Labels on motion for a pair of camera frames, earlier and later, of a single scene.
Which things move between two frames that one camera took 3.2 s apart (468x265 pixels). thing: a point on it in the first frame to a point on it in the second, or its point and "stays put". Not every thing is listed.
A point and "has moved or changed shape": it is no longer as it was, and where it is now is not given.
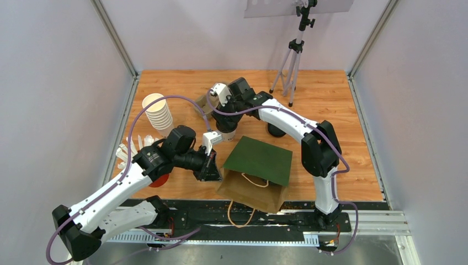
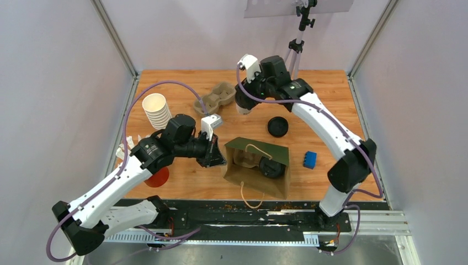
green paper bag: [256, 175] has moved or changed shape
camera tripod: [303, 9] stays put
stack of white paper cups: [159, 114] stays put
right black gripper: [219, 117] to [244, 99]
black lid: [274, 131] stays put
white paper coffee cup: [228, 137] has moved or changed shape
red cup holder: [159, 181] stays put
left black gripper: [212, 175] to [218, 160]
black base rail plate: [223, 216] stays put
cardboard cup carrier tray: [203, 103] stays put
